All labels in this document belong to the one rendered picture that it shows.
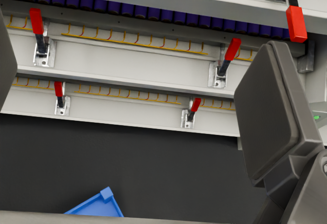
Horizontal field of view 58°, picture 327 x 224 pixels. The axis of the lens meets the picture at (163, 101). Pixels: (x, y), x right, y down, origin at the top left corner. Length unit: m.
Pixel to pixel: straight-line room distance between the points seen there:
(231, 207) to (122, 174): 0.27
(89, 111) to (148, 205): 0.25
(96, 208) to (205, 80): 0.38
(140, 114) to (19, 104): 0.25
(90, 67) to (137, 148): 0.31
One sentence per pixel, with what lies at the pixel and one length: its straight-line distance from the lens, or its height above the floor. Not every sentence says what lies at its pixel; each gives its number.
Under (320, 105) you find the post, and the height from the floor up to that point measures 0.29.
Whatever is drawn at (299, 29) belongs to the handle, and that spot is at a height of 0.51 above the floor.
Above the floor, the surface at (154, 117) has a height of 0.10.
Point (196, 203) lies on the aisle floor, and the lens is 0.73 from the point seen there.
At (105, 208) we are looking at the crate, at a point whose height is 0.00.
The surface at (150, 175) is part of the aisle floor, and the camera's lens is 0.71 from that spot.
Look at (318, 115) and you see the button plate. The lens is 0.60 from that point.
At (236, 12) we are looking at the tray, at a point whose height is 0.46.
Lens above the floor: 0.69
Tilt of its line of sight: 63 degrees down
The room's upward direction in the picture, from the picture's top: 22 degrees clockwise
